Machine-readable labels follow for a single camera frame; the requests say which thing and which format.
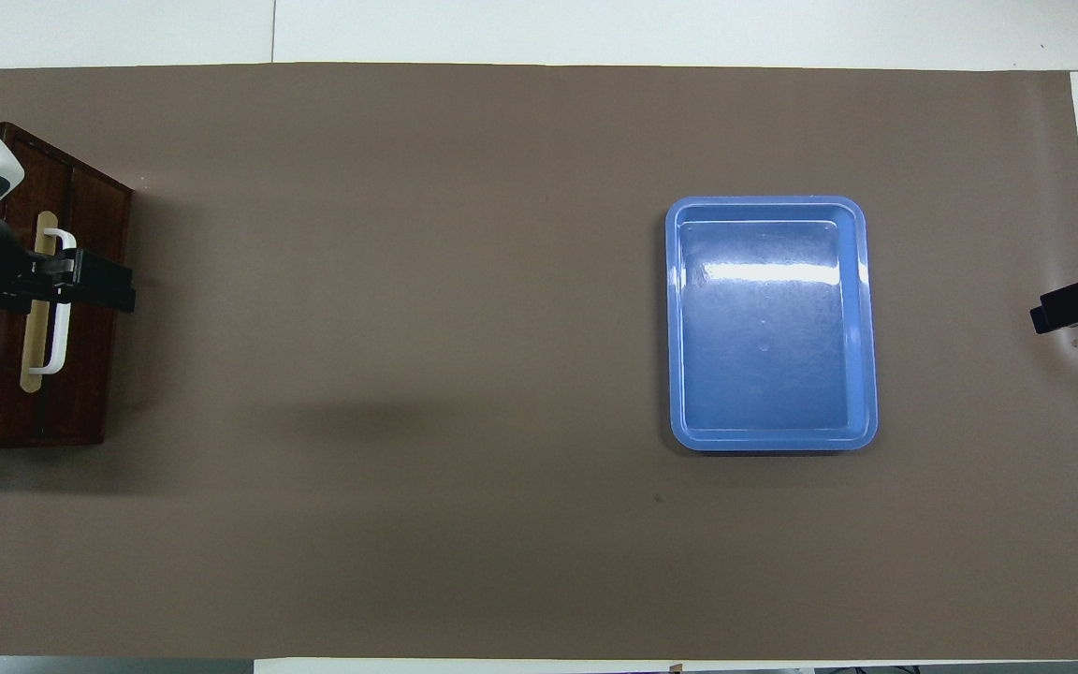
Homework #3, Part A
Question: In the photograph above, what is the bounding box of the dark wooden cabinet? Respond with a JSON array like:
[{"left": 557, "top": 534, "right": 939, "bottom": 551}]
[{"left": 0, "top": 122, "right": 135, "bottom": 452}]

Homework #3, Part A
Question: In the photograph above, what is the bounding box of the blue plastic tray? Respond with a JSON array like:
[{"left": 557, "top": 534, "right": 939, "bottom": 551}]
[{"left": 665, "top": 195, "right": 880, "bottom": 454}]

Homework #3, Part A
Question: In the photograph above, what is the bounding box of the brown table mat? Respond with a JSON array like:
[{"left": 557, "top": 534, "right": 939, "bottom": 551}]
[{"left": 0, "top": 62, "right": 1078, "bottom": 662}]

